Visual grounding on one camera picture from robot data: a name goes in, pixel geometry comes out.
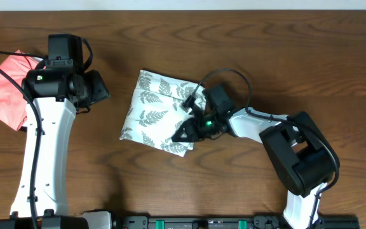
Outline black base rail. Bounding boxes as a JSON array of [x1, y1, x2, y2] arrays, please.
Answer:
[[81, 208, 360, 229]]

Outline white fern print dress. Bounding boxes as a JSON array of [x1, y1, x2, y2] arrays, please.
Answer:
[[119, 70, 206, 156]]

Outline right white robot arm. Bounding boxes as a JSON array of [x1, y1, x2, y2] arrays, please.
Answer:
[[172, 85, 340, 228]]

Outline pink garment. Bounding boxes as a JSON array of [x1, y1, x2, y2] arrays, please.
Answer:
[[0, 55, 41, 130]]

